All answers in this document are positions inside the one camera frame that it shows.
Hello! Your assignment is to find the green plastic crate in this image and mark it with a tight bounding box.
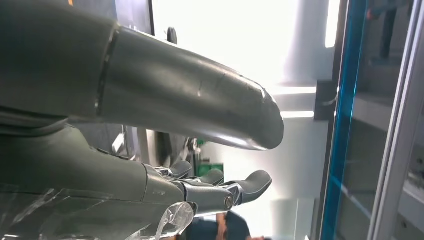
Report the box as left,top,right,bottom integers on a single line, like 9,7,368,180
197,162,224,178

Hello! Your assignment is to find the person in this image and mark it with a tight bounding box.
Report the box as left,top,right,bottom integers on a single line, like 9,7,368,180
185,211,266,240

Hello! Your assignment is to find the blue metal upright post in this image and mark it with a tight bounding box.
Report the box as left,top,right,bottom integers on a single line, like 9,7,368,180
319,0,369,240

